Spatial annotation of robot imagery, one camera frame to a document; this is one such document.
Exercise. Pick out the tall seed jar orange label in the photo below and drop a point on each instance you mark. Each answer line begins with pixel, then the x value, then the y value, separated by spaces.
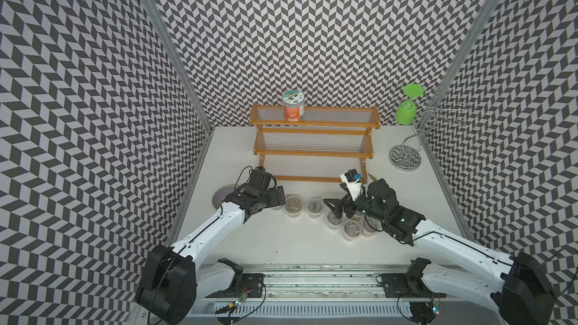
pixel 293 103

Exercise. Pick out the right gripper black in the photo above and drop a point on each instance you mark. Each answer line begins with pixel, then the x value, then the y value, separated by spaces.
pixel 338 205

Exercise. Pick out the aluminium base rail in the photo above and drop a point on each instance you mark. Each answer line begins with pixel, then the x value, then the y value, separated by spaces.
pixel 332 294

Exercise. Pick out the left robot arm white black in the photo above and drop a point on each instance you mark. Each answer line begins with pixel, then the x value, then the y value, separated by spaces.
pixel 174 276

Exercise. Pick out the seed cup front middle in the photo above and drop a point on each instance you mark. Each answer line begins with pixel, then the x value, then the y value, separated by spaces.
pixel 351 230

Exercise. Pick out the seed cup front right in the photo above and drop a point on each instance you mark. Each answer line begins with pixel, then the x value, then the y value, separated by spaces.
pixel 366 229

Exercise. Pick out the seed cup centre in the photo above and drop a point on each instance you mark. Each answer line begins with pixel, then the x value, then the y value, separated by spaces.
pixel 333 222

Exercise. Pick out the seed cup red label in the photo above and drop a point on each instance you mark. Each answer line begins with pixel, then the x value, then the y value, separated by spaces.
pixel 315 207

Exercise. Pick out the lilac bowl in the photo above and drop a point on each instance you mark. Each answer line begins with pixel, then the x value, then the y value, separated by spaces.
pixel 220 195

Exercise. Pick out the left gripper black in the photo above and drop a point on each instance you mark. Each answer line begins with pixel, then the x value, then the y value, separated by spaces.
pixel 274 201

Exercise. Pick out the green plastic wine glass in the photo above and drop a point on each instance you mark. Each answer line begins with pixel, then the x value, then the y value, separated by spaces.
pixel 407 110

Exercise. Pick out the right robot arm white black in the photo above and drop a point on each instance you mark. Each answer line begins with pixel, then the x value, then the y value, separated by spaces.
pixel 515 287

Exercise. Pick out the wooden two-tier shelf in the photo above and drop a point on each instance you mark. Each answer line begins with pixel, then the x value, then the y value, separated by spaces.
pixel 322 132

